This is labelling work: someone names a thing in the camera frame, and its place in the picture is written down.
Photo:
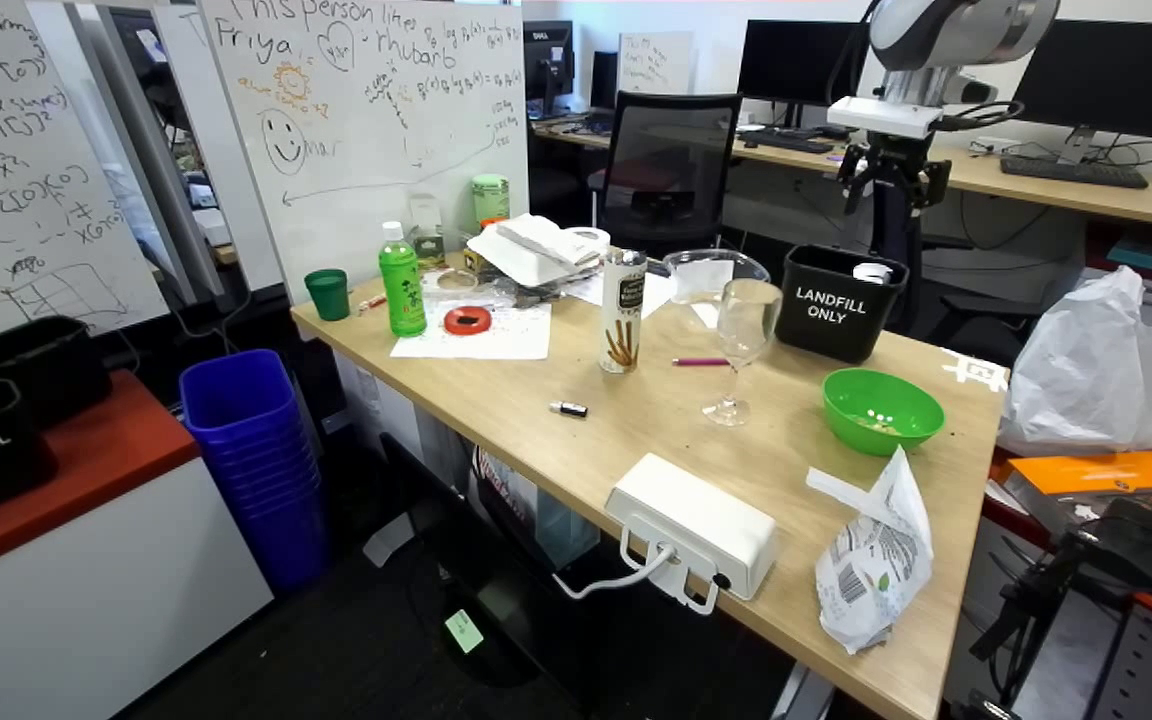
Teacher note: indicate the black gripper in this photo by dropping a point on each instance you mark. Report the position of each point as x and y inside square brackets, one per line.
[894, 161]

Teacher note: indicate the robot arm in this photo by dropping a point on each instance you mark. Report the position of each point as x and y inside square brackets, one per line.
[926, 49]

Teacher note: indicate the black landfill bin on table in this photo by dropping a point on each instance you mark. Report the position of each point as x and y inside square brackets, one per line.
[834, 312]

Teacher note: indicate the white power box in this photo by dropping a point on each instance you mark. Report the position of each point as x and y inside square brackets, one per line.
[690, 538]

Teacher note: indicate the black bin behind counter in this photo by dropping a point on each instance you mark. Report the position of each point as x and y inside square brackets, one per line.
[52, 364]

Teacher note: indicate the black keyboard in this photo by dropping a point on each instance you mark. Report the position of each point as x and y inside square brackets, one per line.
[1079, 175]

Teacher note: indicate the black computer monitor left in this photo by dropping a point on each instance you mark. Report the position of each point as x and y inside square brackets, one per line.
[800, 65]

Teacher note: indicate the black computer monitor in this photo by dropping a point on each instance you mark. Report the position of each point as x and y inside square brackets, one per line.
[1089, 79]
[800, 65]

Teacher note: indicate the clear wine glass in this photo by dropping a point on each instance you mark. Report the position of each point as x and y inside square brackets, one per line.
[744, 329]

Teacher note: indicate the black office chair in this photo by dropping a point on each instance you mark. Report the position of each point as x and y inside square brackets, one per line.
[664, 170]

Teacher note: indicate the white fiducial marker tag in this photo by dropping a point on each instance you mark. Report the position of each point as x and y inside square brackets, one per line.
[971, 369]

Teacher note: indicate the green plastic bowl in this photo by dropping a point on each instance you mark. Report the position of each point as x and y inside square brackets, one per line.
[878, 411]

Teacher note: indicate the black computer monitor right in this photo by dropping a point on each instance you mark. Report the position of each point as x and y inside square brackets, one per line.
[1089, 79]

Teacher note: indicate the pink pen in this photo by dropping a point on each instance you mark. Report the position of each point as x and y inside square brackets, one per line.
[701, 362]

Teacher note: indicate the tall clear glass with pencils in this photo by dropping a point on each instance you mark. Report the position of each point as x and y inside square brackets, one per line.
[623, 310]

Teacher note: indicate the large white plastic bag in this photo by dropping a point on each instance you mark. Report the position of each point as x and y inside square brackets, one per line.
[1086, 375]

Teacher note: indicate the green canister by whiteboard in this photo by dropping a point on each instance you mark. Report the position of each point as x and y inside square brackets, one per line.
[488, 196]

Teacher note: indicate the crumpled white paper bag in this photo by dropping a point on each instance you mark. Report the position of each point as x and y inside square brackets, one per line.
[882, 556]

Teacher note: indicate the white paper sheet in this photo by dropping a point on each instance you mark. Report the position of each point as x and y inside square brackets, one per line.
[519, 334]

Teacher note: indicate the green plastic bottle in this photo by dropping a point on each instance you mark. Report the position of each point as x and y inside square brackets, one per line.
[401, 282]

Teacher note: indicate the whiteboard with smiley drawing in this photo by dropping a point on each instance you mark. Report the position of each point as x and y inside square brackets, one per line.
[356, 104]

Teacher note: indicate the green plastic cup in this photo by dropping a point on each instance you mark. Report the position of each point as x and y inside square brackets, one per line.
[331, 293]

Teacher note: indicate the left whiteboard with writing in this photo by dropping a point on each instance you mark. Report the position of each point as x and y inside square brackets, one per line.
[66, 245]

